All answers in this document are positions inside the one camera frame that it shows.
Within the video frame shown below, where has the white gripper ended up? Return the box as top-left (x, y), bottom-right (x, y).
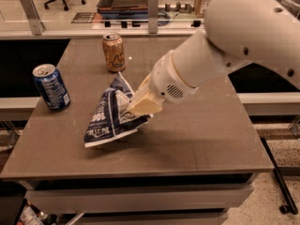
top-left (127, 50), bottom-right (197, 116)

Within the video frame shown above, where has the blue chip bag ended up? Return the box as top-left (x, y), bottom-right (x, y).
top-left (83, 72), bottom-right (153, 148)

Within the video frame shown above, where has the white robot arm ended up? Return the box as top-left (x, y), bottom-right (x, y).
top-left (127, 0), bottom-right (300, 116)

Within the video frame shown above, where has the gold soda can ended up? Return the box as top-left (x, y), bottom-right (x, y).
top-left (102, 33), bottom-right (126, 73)

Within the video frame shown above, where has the blue pepsi can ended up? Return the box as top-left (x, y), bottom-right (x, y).
top-left (33, 64), bottom-right (70, 112)

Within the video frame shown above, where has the grey open tray box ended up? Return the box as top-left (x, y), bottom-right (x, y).
top-left (96, 0), bottom-right (150, 12)

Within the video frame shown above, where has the black floor bar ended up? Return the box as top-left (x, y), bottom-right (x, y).
top-left (261, 138), bottom-right (298, 215)

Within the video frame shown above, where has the middle metal glass post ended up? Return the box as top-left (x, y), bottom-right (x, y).
top-left (147, 0), bottom-right (158, 34)

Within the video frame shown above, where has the metal glass post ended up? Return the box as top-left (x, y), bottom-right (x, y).
top-left (147, 0), bottom-right (158, 34)
top-left (20, 0), bottom-right (45, 36)

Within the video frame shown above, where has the left metal glass post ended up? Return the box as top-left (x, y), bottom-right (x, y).
top-left (20, 0), bottom-right (45, 36)

